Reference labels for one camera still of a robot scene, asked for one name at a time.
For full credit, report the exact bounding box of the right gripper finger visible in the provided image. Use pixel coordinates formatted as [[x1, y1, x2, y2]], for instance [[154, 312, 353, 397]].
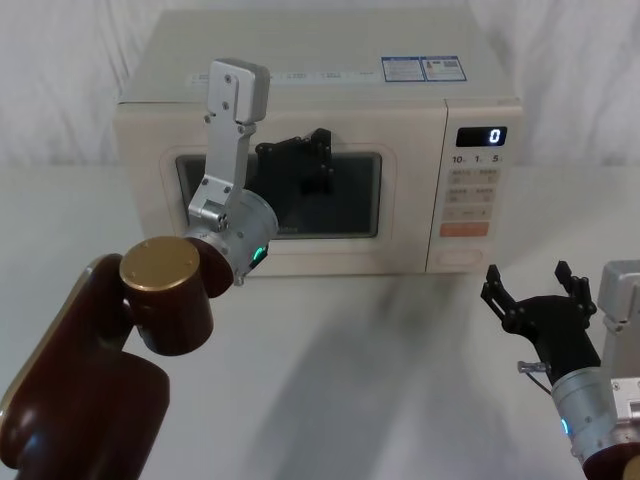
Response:
[[553, 259, 598, 322], [479, 264, 525, 331]]

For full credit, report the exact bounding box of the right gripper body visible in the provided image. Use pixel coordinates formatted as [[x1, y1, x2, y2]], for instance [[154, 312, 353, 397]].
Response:
[[501, 292, 602, 385]]

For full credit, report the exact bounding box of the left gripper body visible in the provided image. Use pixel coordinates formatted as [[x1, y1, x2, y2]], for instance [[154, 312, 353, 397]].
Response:
[[243, 135, 314, 211]]

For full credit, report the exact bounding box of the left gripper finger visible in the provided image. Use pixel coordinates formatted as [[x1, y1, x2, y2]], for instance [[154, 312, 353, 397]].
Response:
[[298, 162, 335, 196], [308, 128, 333, 164]]

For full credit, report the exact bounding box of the cream microwave oven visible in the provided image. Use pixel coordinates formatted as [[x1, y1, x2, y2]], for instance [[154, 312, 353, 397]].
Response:
[[113, 8, 526, 279]]

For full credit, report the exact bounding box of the blue white information sticker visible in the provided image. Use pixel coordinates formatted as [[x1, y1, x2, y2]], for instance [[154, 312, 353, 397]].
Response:
[[380, 55, 424, 83], [420, 54, 469, 83]]

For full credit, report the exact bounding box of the white table cloth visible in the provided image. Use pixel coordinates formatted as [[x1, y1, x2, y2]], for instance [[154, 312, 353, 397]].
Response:
[[0, 160, 640, 480]]

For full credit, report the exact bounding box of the white wrinkled backdrop cloth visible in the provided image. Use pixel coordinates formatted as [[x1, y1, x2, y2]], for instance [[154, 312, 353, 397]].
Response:
[[0, 0, 640, 171]]

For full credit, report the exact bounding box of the thin cable with silver plug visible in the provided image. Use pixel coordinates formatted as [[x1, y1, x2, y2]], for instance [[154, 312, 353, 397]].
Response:
[[516, 361, 555, 397]]

